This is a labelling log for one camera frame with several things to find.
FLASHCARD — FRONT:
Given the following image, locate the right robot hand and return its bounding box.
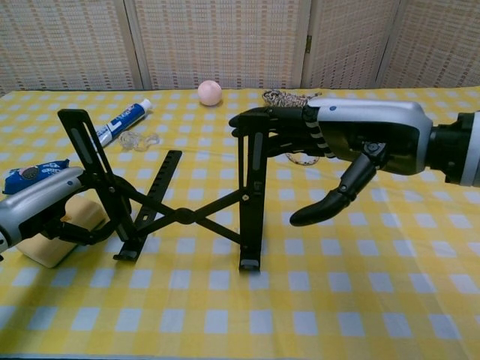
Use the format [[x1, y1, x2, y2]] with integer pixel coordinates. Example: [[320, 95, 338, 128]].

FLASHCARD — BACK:
[[228, 97, 434, 228]]

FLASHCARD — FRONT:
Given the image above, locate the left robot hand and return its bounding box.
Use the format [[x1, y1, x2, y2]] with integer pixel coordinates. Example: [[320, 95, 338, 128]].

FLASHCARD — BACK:
[[0, 166, 132, 251]]

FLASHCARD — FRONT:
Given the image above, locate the black folding laptop stand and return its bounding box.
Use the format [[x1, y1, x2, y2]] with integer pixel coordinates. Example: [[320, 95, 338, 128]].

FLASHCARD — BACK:
[[57, 108, 269, 274]]

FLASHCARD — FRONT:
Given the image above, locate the blue cookie packet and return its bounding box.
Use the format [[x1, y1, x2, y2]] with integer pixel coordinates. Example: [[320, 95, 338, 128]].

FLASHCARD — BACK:
[[2, 158, 72, 195]]

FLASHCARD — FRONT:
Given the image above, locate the yellow sponge with cutout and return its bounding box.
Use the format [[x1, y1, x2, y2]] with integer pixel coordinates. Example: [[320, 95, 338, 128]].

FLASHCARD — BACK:
[[16, 196, 107, 269]]

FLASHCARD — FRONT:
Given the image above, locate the clear plastic piece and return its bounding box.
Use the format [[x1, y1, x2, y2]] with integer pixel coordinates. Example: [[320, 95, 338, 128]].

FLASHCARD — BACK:
[[118, 130, 162, 153]]

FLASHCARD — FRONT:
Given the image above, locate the blue white toothpaste tube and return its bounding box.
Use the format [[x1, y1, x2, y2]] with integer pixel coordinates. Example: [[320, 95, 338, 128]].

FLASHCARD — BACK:
[[89, 97, 154, 149]]

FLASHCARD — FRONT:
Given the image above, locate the pink ball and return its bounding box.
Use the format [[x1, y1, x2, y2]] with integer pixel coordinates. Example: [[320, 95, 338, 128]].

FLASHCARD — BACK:
[[197, 79, 223, 107]]

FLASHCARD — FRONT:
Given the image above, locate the bamboo folding screen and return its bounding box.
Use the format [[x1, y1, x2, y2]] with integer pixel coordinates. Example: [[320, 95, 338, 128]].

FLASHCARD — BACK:
[[0, 0, 480, 95]]

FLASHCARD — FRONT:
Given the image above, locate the yellow checked tablecloth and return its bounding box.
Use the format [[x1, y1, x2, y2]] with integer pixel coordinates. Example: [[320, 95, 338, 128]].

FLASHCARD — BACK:
[[0, 88, 480, 360]]

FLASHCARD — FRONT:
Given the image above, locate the braided rope bundle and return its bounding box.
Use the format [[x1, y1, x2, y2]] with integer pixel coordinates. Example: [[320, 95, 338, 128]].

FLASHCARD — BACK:
[[261, 88, 323, 166]]

